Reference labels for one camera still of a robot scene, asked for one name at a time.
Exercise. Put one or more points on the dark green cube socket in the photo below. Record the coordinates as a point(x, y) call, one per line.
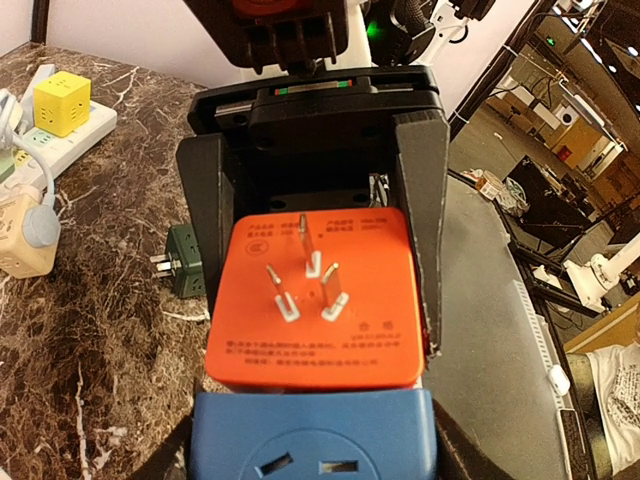
point(181, 263)

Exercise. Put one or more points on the grey blue power strip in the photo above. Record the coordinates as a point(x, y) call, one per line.
point(42, 73)

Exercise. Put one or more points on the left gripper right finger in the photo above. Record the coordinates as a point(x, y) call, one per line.
point(457, 456)

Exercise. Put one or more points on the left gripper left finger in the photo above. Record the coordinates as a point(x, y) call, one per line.
point(170, 460)

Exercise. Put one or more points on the blue cube socket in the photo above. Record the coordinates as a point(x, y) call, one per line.
point(372, 435)

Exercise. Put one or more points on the beige cube socket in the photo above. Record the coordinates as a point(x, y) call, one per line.
point(30, 232)

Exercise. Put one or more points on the white slotted cable duct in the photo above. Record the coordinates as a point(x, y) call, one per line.
point(555, 375)

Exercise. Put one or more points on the white power strip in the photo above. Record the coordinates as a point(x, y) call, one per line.
point(59, 152)

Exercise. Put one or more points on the left black frame post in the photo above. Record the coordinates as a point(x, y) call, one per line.
point(39, 22)

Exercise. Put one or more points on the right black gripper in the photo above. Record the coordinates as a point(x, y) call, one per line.
point(289, 143)

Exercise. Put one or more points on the red cube socket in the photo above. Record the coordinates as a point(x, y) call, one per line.
point(323, 300)

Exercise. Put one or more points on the yellow cube socket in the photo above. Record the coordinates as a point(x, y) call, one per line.
point(62, 103)

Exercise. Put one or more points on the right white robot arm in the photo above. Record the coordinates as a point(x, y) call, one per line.
point(389, 34)

